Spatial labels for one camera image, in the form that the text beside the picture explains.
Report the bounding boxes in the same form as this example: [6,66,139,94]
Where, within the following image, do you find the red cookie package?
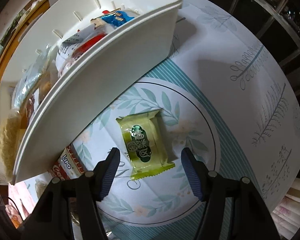
[48,144,86,180]

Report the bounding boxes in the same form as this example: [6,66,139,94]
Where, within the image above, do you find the green mooncake packet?
[116,109,175,180]

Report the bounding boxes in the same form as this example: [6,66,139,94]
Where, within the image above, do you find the light blue white pouch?
[11,47,51,111]

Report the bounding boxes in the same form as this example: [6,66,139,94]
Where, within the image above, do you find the white red-striped snack bag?
[56,24,107,69]

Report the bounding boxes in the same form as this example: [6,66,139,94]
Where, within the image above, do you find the beige wafer pack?
[90,18,107,32]

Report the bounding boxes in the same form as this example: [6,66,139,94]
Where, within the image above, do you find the blue white wafer packet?
[101,9,139,28]

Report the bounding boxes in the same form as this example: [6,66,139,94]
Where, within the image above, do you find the printed blue-white tablecloth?
[70,0,300,239]

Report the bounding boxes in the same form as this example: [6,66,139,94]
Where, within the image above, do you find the white plastic storage bin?
[0,0,183,183]

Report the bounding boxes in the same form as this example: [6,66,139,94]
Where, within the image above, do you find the steel window grille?
[209,0,300,96]

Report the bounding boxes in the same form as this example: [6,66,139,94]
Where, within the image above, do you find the wooden desk with drawers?
[0,0,50,82]

